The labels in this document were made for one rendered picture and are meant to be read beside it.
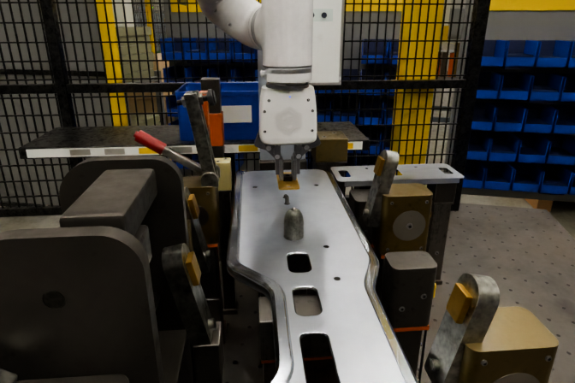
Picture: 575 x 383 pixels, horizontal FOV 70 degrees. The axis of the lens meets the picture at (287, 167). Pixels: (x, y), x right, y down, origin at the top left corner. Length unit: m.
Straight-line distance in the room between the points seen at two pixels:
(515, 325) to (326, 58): 0.97
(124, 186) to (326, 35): 0.97
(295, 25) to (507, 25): 1.94
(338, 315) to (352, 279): 0.08
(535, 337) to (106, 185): 0.42
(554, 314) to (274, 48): 0.86
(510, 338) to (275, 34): 0.51
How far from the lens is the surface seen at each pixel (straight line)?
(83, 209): 0.36
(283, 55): 0.68
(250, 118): 1.09
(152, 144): 0.75
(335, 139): 1.00
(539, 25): 2.58
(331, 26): 1.28
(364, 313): 0.53
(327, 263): 0.61
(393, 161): 0.72
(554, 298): 1.22
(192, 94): 0.71
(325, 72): 1.28
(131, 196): 0.37
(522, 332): 0.48
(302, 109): 0.71
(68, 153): 1.18
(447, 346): 0.46
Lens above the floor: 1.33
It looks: 19 degrees down
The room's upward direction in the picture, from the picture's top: straight up
